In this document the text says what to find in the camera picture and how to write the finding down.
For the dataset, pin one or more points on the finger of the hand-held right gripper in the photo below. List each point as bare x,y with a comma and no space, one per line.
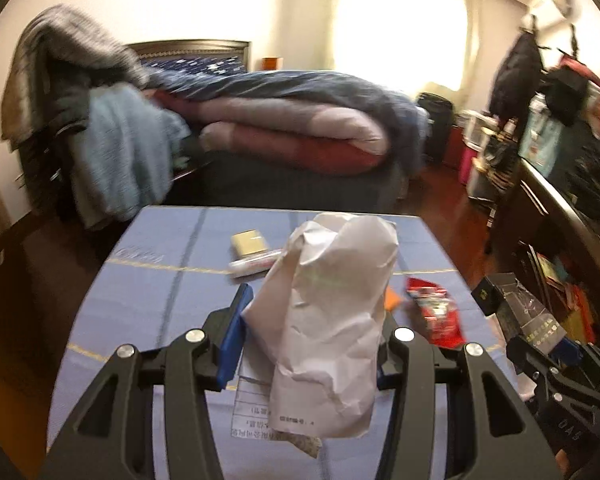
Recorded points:
540,367

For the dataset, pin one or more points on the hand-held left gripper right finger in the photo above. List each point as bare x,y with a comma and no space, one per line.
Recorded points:
405,360

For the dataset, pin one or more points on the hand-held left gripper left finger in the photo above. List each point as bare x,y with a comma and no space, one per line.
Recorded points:
232,332

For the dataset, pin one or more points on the small orange piece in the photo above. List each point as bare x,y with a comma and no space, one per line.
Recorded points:
392,300

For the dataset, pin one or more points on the white paper bag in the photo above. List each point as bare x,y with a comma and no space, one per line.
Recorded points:
325,320

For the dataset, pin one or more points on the red snack wrapper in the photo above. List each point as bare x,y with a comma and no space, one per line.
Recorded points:
437,317

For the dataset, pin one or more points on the black box gold print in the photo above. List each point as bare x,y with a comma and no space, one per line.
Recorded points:
525,310

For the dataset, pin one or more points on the white tube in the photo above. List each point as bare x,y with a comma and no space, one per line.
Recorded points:
250,266

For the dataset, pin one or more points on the white printed paper sheet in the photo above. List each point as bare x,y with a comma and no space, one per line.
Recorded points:
252,405

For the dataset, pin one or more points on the small yellow box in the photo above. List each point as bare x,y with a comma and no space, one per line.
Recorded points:
250,242

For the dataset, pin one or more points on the blue tablecloth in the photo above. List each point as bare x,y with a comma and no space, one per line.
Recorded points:
155,280

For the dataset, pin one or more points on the dark wooden cabinet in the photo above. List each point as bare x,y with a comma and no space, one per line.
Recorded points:
545,210

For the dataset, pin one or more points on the dark bed with headboard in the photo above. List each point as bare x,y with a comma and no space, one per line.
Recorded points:
290,185

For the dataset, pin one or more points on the light blue blanket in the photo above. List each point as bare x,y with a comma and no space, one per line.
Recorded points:
125,160

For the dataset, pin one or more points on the pink box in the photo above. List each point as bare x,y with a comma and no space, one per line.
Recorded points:
467,165

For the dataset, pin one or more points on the blue and pink duvet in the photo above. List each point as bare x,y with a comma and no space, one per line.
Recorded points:
290,120

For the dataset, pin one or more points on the teal shopping bag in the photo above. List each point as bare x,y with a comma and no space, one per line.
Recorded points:
540,135

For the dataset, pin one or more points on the white storage container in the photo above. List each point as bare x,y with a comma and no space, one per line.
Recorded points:
477,130

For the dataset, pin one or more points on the black suitcase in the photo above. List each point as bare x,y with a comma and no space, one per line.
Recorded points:
435,120

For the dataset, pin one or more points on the orange bedside box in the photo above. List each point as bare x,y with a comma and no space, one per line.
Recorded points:
272,63

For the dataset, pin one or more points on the hanging black bag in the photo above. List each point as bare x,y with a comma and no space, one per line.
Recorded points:
565,90

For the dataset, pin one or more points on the hanging black coat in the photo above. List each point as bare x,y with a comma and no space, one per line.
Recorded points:
515,75

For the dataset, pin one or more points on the bright window curtain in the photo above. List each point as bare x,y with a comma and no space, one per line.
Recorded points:
400,25

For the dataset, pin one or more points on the white air conditioner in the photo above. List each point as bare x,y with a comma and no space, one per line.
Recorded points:
555,5

